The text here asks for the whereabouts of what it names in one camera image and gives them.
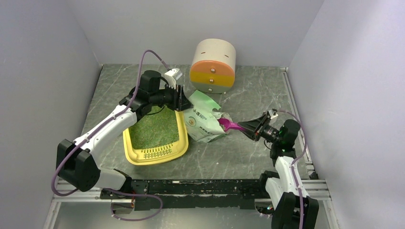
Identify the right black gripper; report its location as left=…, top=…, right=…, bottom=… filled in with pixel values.
left=237, top=114, right=282, bottom=144

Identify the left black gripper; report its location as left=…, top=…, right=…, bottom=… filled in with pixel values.
left=150, top=82, right=193, bottom=112

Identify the magenta plastic scoop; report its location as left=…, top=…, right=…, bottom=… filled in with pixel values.
left=217, top=118, right=245, bottom=132

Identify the green cat litter bag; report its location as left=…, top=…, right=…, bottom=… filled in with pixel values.
left=183, top=90, right=230, bottom=143

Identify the yellow litter box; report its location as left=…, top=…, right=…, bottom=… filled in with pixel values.
left=123, top=108, right=189, bottom=166

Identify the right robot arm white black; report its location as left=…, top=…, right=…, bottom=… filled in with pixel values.
left=238, top=112, right=319, bottom=229

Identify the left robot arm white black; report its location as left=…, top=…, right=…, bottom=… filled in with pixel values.
left=56, top=68, right=192, bottom=198

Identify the round cream drawer cabinet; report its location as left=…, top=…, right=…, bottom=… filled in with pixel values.
left=189, top=38, right=236, bottom=94

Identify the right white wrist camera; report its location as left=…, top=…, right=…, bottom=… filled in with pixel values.
left=267, top=109, right=278, bottom=123

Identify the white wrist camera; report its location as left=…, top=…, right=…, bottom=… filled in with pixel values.
left=267, top=109, right=278, bottom=123
left=163, top=68, right=183, bottom=89

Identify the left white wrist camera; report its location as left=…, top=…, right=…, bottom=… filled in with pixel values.
left=163, top=68, right=183, bottom=89

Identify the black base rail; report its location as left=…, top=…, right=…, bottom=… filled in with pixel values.
left=100, top=179, right=276, bottom=214

